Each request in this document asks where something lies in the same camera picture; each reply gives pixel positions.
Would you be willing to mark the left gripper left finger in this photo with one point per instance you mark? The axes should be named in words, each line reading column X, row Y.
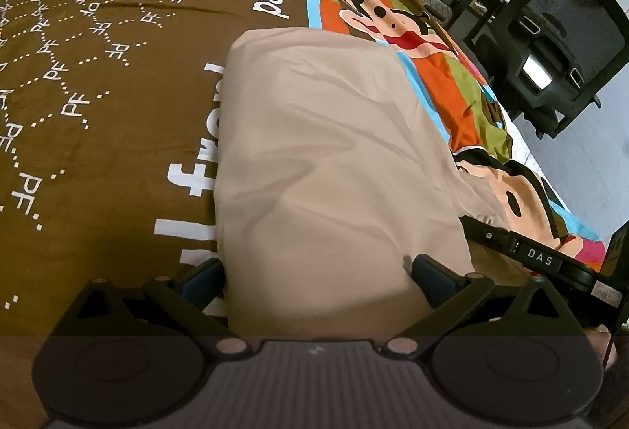
column 163, row 318

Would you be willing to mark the beige Champion hooded jacket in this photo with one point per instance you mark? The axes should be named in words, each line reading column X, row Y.
column 331, row 179

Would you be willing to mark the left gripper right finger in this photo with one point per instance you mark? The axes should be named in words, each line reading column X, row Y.
column 474, row 305

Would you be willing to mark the brown cartoon monkey bedsheet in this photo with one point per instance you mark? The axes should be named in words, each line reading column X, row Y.
column 110, row 125

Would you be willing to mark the black mesh office chair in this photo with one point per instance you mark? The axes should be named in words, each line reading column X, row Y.
column 547, row 60

